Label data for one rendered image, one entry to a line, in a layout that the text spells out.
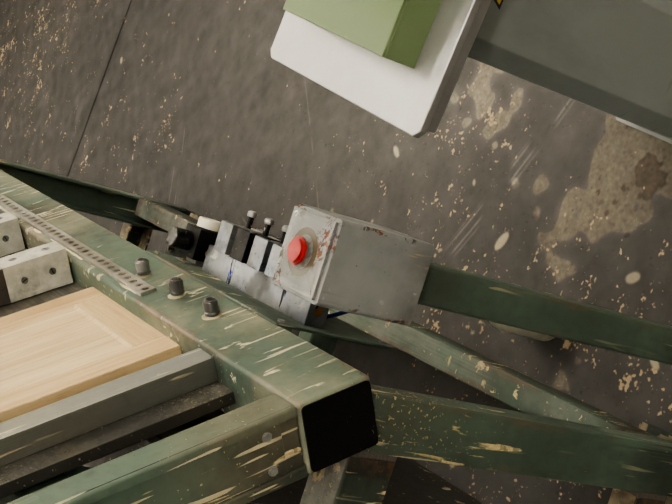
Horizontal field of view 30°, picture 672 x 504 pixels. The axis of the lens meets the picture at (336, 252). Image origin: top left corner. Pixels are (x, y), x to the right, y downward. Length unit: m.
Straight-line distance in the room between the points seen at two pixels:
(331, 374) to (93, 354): 0.47
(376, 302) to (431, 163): 1.35
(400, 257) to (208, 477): 0.39
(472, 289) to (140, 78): 2.82
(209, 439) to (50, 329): 0.62
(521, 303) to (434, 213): 1.09
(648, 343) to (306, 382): 0.65
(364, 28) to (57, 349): 0.72
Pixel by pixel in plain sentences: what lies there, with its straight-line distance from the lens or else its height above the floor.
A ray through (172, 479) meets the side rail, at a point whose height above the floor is 1.05.
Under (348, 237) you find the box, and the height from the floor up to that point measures 0.91.
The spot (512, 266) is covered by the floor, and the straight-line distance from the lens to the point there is 2.74.
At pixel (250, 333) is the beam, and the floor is 0.84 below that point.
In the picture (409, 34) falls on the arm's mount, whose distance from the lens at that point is 1.89.
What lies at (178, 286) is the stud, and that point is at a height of 0.86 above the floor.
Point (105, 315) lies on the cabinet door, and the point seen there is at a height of 0.92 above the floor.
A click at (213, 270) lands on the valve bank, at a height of 0.74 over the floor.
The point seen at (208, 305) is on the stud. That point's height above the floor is 0.87.
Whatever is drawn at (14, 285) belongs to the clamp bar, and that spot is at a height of 1.00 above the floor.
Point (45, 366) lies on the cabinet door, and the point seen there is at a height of 1.05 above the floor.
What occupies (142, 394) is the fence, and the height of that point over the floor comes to 1.00.
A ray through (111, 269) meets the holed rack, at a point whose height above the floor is 0.89.
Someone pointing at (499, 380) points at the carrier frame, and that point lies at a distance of 2.45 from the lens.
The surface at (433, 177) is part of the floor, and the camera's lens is 3.01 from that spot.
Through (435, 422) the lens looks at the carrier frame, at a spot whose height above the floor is 0.66.
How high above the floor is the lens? 1.87
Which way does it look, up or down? 35 degrees down
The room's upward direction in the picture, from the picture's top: 75 degrees counter-clockwise
